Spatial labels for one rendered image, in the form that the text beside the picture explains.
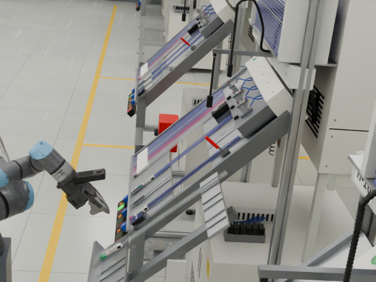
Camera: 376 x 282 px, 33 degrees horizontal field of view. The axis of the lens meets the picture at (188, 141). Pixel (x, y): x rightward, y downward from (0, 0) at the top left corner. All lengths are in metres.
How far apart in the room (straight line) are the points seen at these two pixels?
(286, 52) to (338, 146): 0.39
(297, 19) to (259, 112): 0.34
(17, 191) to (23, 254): 1.08
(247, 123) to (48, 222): 1.91
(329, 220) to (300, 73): 0.91
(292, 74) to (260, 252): 0.75
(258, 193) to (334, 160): 0.73
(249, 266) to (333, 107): 0.66
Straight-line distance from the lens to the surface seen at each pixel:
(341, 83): 2.15
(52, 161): 2.25
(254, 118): 2.16
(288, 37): 2.05
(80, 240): 3.63
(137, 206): 2.44
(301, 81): 2.07
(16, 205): 2.47
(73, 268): 3.40
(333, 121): 2.19
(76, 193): 2.29
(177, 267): 1.99
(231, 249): 2.45
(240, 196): 2.85
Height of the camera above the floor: 1.88
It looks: 22 degrees down
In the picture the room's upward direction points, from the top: 6 degrees clockwise
